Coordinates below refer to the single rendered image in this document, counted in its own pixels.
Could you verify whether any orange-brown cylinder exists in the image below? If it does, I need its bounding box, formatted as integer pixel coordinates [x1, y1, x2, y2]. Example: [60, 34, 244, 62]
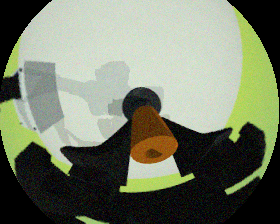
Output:
[130, 106, 179, 164]

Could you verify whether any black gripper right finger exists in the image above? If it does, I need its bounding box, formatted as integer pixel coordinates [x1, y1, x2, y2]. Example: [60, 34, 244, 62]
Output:
[161, 117, 234, 178]

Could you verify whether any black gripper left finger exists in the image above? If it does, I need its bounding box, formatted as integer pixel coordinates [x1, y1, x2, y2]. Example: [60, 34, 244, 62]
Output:
[60, 119, 132, 187]

